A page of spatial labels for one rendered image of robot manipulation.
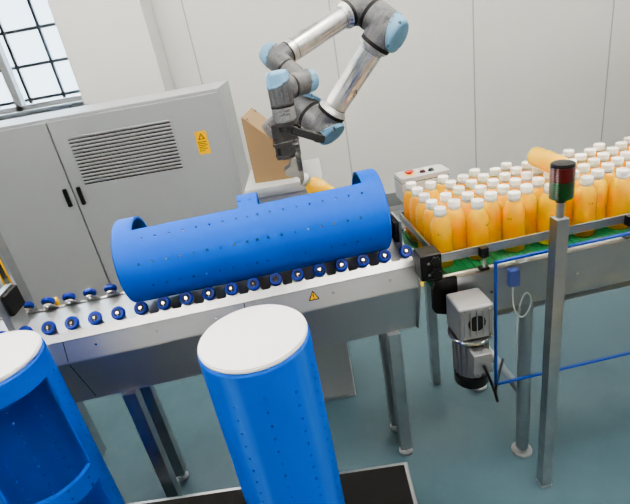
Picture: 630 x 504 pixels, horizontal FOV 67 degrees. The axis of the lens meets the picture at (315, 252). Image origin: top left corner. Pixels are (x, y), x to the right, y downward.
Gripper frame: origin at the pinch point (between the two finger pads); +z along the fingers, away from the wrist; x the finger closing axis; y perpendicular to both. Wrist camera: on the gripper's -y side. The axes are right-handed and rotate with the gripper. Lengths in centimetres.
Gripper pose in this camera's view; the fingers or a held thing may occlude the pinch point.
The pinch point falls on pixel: (302, 178)
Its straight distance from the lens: 165.5
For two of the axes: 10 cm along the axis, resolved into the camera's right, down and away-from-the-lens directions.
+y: -9.8, 2.1, -0.6
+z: 1.6, 8.9, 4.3
